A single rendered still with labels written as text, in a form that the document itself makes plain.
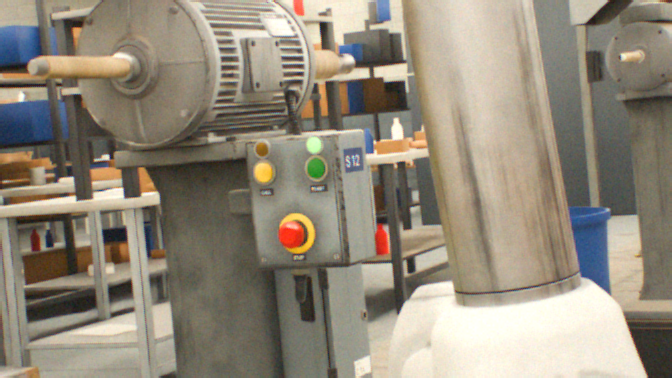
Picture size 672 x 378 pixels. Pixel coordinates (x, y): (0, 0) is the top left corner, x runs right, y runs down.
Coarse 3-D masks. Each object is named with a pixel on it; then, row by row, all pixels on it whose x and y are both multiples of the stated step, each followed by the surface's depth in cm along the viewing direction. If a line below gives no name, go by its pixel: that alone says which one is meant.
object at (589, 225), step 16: (576, 208) 491; (592, 208) 484; (608, 208) 472; (576, 224) 451; (592, 224) 456; (576, 240) 453; (592, 240) 457; (592, 256) 457; (592, 272) 457; (608, 272) 468; (608, 288) 468
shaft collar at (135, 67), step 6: (120, 54) 204; (126, 54) 204; (132, 54) 205; (132, 60) 204; (138, 60) 205; (132, 66) 204; (138, 66) 205; (132, 72) 204; (138, 72) 205; (114, 78) 205; (120, 78) 205; (126, 78) 204; (132, 78) 205
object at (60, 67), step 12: (48, 60) 188; (60, 60) 190; (72, 60) 192; (84, 60) 195; (96, 60) 197; (108, 60) 200; (120, 60) 202; (48, 72) 188; (60, 72) 190; (72, 72) 192; (84, 72) 195; (96, 72) 197; (108, 72) 199; (120, 72) 202
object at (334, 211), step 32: (256, 160) 197; (288, 160) 194; (352, 160) 195; (256, 192) 198; (288, 192) 195; (320, 192) 192; (352, 192) 194; (256, 224) 198; (320, 224) 193; (352, 224) 194; (288, 256) 196; (320, 256) 193; (352, 256) 193
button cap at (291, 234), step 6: (288, 222) 193; (294, 222) 193; (282, 228) 193; (288, 228) 192; (294, 228) 192; (300, 228) 192; (282, 234) 193; (288, 234) 193; (294, 234) 192; (300, 234) 192; (282, 240) 193; (288, 240) 193; (294, 240) 192; (300, 240) 192; (288, 246) 193; (294, 246) 193
